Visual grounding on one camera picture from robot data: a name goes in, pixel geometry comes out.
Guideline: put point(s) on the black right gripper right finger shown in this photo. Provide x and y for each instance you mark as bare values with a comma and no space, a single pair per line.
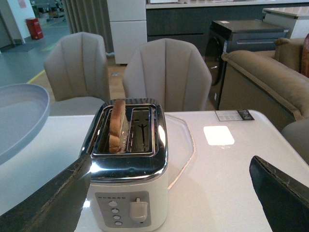
285,201

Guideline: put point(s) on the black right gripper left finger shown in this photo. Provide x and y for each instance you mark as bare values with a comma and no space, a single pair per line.
56,206

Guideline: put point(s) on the white round plate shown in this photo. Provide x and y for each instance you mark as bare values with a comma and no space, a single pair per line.
24,109

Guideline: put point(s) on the slice of brown bread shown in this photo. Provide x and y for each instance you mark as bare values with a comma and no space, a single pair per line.
118,129

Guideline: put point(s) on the grey round chair edge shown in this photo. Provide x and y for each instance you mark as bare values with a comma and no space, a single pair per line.
297,134

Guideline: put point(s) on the white chrome two-slot toaster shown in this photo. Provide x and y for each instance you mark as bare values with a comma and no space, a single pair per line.
129,191

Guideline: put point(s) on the black white info card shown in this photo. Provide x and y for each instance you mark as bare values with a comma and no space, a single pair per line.
234,115

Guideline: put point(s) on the brown sofa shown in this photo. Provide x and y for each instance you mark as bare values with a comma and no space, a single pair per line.
275,83

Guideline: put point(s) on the beige chair left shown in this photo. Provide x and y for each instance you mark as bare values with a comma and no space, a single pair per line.
77,70

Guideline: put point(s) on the beige chair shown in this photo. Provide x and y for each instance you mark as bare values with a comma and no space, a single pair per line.
77,70
170,71

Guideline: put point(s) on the beige chair right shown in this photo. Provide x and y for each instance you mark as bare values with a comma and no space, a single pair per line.
170,71

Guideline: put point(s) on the black appliance cabinet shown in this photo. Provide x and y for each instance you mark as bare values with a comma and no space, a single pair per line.
232,35

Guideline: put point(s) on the red box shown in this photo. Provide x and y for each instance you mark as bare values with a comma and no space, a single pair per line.
34,28

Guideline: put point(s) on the grey curtain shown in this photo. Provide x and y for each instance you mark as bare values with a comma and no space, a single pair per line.
89,16

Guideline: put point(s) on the dark grey counter cabinet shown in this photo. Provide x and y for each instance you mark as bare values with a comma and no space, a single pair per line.
190,21

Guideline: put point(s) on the white drawer cabinet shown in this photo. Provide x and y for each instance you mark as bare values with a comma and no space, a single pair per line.
128,27

